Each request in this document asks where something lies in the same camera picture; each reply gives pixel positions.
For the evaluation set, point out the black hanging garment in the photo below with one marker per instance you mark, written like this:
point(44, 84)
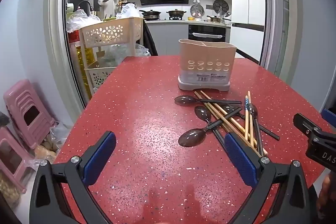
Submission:
point(150, 40)

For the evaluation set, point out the black kitchen faucet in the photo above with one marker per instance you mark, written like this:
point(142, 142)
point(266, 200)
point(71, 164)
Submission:
point(85, 2)

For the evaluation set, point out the crumpled clear plastic bags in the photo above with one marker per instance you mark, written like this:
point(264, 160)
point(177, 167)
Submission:
point(78, 20)

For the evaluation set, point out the black built-in oven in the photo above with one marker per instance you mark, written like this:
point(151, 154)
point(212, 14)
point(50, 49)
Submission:
point(207, 32)

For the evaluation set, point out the yellow oil bottle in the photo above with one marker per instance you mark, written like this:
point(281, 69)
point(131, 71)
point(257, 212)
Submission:
point(82, 66)

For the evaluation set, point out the round metal steamer plate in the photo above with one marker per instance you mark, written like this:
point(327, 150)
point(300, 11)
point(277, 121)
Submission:
point(221, 5)

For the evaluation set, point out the brown wooden chopstick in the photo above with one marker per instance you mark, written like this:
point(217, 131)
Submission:
point(213, 110)
point(205, 95)

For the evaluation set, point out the blue plastic object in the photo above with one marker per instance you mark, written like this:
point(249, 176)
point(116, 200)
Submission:
point(330, 115)

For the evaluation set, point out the clear plastic wrap bundle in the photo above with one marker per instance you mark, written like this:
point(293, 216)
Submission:
point(118, 54)

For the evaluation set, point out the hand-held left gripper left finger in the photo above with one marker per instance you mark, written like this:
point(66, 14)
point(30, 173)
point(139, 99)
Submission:
point(101, 158)

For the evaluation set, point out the beige flower-cutout storage rack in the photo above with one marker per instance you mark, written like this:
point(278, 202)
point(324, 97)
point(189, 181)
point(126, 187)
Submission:
point(105, 32)

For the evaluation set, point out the black wok with lid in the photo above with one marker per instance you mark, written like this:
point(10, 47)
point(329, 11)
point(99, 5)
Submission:
point(176, 13)

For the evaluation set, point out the hanging round metal strainer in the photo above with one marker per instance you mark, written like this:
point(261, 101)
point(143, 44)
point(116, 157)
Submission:
point(197, 10)

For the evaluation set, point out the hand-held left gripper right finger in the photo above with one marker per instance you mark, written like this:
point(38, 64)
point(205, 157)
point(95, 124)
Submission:
point(240, 158)

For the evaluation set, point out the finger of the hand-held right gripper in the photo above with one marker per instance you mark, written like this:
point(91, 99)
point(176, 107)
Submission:
point(302, 122)

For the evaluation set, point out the clear plastic bag with food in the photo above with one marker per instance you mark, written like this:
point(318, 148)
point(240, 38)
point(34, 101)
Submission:
point(47, 149)

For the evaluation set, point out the small metal pot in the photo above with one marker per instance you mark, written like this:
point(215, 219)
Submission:
point(215, 19)

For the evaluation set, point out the beige plastic utensil holder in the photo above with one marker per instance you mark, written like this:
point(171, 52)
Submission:
point(207, 56)

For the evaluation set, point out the person's right hand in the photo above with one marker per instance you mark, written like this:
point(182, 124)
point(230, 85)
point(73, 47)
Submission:
point(328, 187)

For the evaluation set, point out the red plastic basket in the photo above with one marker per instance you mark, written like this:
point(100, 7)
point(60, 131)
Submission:
point(73, 36)

